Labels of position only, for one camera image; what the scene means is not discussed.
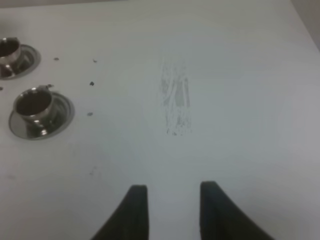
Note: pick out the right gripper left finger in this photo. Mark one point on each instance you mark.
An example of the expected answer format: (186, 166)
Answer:
(130, 221)

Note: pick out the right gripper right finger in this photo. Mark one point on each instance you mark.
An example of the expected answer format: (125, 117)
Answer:
(221, 219)

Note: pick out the near stainless steel saucer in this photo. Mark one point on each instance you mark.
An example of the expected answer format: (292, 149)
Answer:
(62, 116)

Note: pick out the stainless steel saucer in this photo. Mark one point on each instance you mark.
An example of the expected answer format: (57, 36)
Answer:
(29, 59)
(62, 116)

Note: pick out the near stainless steel teacup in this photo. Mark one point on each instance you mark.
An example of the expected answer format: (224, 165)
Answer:
(35, 106)

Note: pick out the stainless steel teacup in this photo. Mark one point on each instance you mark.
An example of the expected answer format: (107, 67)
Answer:
(10, 52)
(35, 106)

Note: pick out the far stainless steel saucer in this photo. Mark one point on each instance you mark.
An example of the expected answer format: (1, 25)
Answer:
(29, 59)

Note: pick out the far stainless steel teacup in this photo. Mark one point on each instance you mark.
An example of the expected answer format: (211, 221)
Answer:
(10, 52)

